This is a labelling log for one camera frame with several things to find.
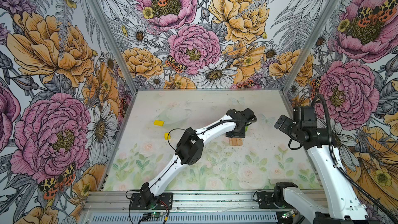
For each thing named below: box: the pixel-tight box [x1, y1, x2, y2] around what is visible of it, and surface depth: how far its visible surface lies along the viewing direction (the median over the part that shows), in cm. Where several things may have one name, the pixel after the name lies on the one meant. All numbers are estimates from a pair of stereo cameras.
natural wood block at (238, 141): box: [234, 137, 244, 147], surface depth 94 cm
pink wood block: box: [231, 136, 243, 142], surface depth 94 cm
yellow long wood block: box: [153, 119, 165, 127], surface depth 105 cm
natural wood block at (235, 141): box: [231, 137, 239, 147], surface depth 94 cm
